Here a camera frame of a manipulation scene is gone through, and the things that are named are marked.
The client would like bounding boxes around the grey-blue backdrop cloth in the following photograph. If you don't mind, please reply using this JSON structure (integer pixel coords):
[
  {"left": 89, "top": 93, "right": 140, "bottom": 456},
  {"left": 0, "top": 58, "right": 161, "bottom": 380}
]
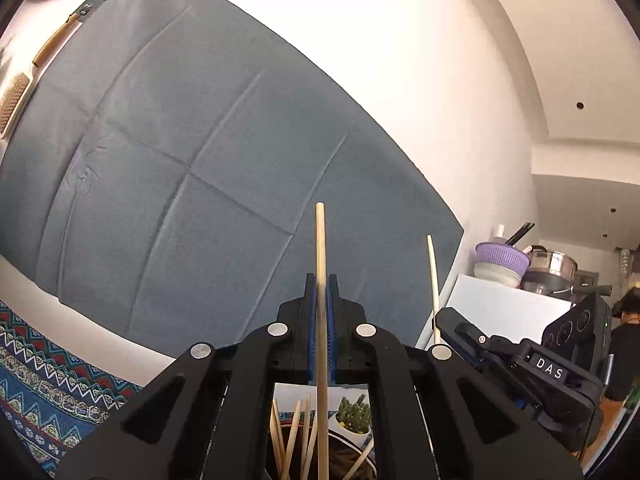
[{"left": 0, "top": 0, "right": 466, "bottom": 357}]

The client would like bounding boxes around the black cylindrical utensil holder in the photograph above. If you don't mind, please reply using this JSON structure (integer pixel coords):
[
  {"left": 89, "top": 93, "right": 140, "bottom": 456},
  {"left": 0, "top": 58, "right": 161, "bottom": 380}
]
[{"left": 265, "top": 407, "right": 377, "bottom": 480}]

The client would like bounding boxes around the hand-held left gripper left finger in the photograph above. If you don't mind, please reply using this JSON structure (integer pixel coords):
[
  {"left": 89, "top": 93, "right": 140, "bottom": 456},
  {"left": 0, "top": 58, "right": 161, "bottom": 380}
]
[{"left": 54, "top": 273, "right": 318, "bottom": 480}]

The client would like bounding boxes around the black panel appliance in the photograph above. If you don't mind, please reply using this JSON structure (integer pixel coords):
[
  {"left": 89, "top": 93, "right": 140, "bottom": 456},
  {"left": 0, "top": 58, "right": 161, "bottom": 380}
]
[{"left": 541, "top": 294, "right": 612, "bottom": 378}]

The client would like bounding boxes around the white bowl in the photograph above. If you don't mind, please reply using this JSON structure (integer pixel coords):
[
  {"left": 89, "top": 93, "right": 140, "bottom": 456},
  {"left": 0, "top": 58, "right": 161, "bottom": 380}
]
[{"left": 472, "top": 261, "right": 522, "bottom": 289}]

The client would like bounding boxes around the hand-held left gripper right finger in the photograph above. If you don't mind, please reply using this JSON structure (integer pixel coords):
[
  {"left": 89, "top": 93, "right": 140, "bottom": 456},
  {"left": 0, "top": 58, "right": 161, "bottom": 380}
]
[{"left": 329, "top": 273, "right": 585, "bottom": 480}]

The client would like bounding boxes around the purple colander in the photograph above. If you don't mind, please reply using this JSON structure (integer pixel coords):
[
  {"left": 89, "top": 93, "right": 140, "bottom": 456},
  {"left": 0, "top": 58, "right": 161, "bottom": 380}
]
[{"left": 475, "top": 241, "right": 531, "bottom": 279}]

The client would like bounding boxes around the steel pot with lid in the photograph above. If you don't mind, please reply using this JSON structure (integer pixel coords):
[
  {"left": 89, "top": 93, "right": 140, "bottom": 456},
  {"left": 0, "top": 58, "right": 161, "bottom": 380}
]
[{"left": 522, "top": 245, "right": 579, "bottom": 292}]

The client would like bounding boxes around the small potted plant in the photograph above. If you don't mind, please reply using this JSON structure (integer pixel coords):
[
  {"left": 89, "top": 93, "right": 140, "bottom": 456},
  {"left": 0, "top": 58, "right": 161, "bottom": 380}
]
[{"left": 334, "top": 394, "right": 374, "bottom": 442}]

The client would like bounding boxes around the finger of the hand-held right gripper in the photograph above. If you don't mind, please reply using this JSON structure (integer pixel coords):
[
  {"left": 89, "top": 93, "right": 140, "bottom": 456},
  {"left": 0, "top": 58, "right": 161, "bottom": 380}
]
[{"left": 433, "top": 307, "right": 496, "bottom": 363}]

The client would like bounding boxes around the long wooden chopstick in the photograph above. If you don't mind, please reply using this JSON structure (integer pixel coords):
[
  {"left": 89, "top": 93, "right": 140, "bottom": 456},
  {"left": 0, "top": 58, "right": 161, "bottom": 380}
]
[
  {"left": 315, "top": 202, "right": 330, "bottom": 480},
  {"left": 426, "top": 234, "right": 444, "bottom": 346}
]

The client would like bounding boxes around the white cup with black utensils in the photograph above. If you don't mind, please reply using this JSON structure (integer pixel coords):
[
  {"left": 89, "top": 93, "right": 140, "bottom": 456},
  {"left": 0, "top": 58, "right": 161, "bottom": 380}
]
[{"left": 492, "top": 221, "right": 536, "bottom": 247}]

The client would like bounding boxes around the bunch of wooden chopsticks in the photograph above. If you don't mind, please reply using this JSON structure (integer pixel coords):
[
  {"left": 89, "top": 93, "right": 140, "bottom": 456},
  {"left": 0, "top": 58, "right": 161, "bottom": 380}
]
[{"left": 269, "top": 392, "right": 375, "bottom": 480}]

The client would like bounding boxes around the white cabinet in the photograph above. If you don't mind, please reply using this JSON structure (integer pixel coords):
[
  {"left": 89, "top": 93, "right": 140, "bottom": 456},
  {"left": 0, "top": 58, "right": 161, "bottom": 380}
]
[{"left": 417, "top": 274, "right": 574, "bottom": 352}]

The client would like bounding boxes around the blue patterned tablecloth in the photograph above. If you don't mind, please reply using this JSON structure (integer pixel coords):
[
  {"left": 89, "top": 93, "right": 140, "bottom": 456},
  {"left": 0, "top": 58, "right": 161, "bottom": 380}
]
[{"left": 0, "top": 300, "right": 147, "bottom": 479}]

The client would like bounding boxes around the wooden handle bar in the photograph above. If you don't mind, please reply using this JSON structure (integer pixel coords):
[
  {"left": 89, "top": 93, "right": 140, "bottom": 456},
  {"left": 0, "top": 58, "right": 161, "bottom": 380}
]
[{"left": 32, "top": 12, "right": 82, "bottom": 67}]

